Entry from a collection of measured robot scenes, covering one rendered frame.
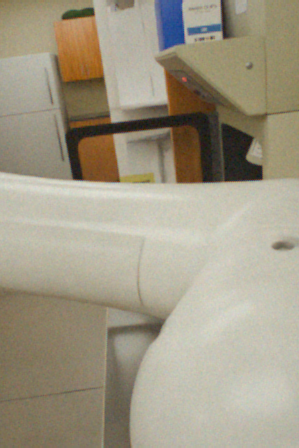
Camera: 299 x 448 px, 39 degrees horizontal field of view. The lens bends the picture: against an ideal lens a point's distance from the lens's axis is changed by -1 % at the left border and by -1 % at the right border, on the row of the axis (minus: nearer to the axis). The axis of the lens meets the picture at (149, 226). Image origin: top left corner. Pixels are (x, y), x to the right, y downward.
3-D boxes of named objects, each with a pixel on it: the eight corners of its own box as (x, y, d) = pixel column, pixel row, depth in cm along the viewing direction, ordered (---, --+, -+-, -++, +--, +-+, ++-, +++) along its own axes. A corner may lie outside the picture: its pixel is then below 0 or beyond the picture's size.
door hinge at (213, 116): (226, 278, 100) (215, 111, 86) (229, 283, 98) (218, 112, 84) (220, 279, 100) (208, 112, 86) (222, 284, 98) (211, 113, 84)
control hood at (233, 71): (214, 99, 86) (211, 47, 82) (268, 115, 55) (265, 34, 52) (159, 106, 85) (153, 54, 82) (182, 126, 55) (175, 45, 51)
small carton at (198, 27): (218, 43, 64) (215, 0, 62) (222, 41, 59) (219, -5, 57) (185, 47, 64) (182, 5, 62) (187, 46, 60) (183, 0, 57)
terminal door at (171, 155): (221, 283, 99) (208, 111, 85) (95, 294, 102) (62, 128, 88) (220, 282, 100) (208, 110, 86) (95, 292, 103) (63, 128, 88)
